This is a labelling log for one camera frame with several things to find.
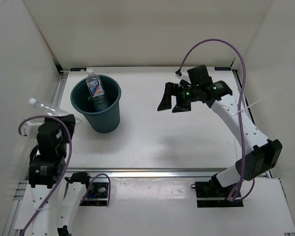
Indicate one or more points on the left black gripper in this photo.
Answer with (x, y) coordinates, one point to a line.
(69, 120)

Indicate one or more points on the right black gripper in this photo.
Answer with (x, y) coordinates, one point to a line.
(170, 89)

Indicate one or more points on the clear unlabelled plastic bottle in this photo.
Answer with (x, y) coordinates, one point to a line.
(48, 109)

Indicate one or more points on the white blue label bottle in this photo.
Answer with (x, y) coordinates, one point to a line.
(97, 91)

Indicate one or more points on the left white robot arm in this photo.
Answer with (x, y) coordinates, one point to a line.
(55, 197)

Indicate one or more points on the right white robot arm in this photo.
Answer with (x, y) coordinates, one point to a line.
(259, 153)

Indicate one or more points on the dark green plastic bin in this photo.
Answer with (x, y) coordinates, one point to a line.
(104, 121)

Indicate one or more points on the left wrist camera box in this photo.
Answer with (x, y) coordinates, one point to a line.
(49, 135)

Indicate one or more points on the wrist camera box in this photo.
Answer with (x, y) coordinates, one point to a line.
(49, 135)
(199, 76)

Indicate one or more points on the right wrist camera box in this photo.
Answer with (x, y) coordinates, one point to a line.
(199, 76)

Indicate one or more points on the aluminium table front rail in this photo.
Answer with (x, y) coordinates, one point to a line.
(149, 172)

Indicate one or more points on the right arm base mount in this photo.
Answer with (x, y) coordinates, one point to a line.
(208, 197)

